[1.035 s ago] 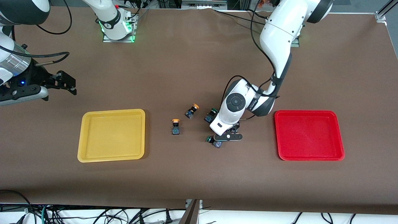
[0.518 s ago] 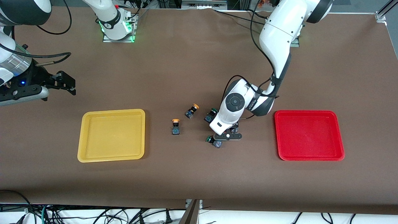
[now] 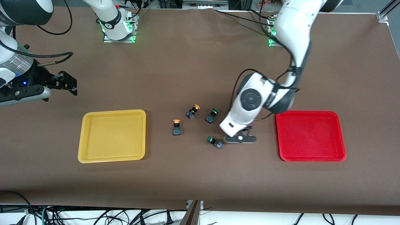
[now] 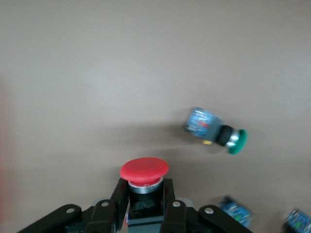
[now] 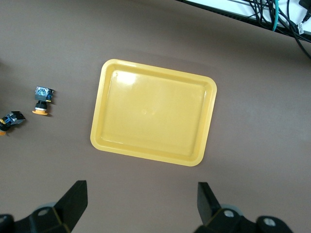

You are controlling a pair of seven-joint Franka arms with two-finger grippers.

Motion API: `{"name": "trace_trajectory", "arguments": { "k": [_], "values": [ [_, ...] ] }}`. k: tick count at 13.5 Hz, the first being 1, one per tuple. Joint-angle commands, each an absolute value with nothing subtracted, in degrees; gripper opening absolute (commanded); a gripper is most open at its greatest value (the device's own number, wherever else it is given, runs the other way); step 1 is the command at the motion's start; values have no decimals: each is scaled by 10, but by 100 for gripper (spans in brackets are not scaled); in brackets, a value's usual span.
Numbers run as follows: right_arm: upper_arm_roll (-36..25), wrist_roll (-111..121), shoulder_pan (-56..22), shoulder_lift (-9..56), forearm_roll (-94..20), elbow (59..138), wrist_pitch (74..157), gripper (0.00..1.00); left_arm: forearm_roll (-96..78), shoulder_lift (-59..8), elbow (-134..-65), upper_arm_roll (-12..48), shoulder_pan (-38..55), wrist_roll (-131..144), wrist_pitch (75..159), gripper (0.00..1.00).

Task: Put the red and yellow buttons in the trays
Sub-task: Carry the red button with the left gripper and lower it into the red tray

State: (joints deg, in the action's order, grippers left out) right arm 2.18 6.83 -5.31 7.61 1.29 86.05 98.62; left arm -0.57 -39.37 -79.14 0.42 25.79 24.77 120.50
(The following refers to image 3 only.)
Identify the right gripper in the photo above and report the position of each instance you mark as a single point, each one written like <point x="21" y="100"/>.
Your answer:
<point x="40" y="77"/>

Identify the yellow push button switch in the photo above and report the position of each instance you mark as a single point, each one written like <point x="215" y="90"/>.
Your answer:
<point x="191" y="113"/>
<point x="176" y="130"/>

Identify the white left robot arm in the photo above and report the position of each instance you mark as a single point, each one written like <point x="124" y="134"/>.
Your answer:
<point x="293" y="28"/>

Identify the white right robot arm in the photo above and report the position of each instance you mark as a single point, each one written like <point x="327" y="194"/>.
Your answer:
<point x="109" y="22"/>

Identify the red plastic tray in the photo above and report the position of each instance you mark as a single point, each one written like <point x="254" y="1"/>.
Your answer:
<point x="309" y="137"/>

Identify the yellow plastic tray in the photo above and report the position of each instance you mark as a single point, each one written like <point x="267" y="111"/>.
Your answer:
<point x="112" y="137"/>

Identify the black power plug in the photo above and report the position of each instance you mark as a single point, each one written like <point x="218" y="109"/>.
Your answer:
<point x="169" y="220"/>

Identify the orange background object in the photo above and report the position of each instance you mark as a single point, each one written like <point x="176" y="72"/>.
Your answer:
<point x="262" y="3"/>

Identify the silver metal rack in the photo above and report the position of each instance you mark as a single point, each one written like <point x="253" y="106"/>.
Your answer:
<point x="203" y="4"/>

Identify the green push button switch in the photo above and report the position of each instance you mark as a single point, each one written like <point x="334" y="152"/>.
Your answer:
<point x="210" y="118"/>
<point x="218" y="144"/>

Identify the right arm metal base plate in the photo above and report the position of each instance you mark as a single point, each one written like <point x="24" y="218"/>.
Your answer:
<point x="118" y="41"/>

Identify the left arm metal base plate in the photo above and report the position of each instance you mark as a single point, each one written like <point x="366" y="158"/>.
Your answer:
<point x="270" y="43"/>

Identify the aluminium frame extrusion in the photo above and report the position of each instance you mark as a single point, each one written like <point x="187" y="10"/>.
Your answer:
<point x="382" y="15"/>

